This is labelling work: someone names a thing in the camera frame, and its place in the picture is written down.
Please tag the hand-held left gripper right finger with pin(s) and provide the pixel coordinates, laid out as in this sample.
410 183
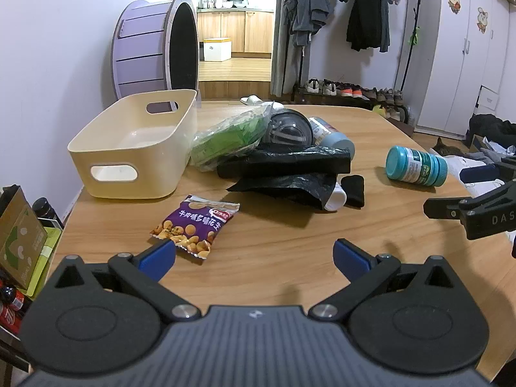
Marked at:
350 260

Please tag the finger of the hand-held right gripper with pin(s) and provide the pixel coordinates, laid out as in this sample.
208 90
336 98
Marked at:
479 173
443 209

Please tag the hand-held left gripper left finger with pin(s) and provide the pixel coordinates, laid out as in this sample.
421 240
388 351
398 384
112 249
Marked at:
159 260

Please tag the purple snack packet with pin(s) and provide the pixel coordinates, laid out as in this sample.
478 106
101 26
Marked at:
193 225

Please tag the teal bottle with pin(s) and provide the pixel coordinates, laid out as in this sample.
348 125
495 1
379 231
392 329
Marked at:
411 165

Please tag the small white pill bottle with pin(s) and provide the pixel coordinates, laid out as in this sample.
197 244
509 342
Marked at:
338 200

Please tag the cream plastic container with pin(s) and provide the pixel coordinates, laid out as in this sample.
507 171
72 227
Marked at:
133 185

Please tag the black plastic bag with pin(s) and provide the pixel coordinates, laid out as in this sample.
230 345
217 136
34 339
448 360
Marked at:
282 165

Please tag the grey-blue capped bottle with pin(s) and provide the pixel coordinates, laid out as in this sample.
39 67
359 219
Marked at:
334 139

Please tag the green plastic packet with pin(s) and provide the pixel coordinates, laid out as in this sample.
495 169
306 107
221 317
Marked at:
225 137

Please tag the dark clear gyro ball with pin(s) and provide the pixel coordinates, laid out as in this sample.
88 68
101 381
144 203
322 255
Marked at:
288 129

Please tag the tabby cat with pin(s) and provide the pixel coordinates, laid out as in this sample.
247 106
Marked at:
445 149

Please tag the white wardrobe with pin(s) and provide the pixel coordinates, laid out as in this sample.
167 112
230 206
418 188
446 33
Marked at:
455 68

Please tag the black bottle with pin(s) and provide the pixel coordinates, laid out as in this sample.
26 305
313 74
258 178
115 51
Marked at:
44 209

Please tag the cardboard box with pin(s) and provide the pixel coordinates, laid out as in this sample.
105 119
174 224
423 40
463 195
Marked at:
20 234

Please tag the black coat rack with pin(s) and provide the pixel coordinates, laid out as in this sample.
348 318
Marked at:
408 48

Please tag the row of shoes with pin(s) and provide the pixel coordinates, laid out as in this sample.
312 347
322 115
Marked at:
350 90

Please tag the red label cola bottles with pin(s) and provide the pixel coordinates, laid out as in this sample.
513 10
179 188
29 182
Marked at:
12 302

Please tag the cartoon mouse sticker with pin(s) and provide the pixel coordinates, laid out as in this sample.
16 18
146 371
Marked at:
455 0
483 20

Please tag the black hanging jacket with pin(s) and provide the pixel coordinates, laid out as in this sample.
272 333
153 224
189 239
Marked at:
369 12

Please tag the grey curtain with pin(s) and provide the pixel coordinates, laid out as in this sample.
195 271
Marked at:
288 72

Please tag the purple cat wheel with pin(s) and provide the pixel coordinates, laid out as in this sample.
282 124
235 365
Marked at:
141 48

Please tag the white foam box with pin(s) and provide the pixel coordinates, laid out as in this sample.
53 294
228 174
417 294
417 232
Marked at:
217 50

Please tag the grey hanging hoodie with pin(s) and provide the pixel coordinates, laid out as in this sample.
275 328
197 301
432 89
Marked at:
312 8

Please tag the wooden kitchen base cabinets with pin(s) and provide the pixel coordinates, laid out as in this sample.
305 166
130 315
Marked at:
258 32

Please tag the kitchenware on counter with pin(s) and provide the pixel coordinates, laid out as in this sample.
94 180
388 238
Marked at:
234 3

